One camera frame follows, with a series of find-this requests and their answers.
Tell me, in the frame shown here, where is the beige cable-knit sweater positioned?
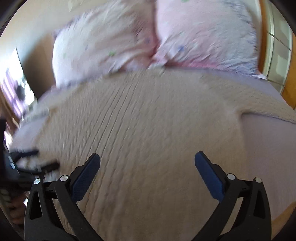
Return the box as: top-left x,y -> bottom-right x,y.
23,69 -> 296,241

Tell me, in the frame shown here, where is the person's left hand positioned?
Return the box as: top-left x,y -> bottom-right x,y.
7,193 -> 27,225

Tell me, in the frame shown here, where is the white floral pillow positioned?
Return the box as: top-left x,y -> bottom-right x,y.
52,1 -> 158,88

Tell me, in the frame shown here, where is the lavender bed sheet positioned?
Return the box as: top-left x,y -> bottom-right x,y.
9,67 -> 296,232

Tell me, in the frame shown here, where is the pink floral pillow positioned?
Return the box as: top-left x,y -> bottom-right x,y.
153,1 -> 259,76

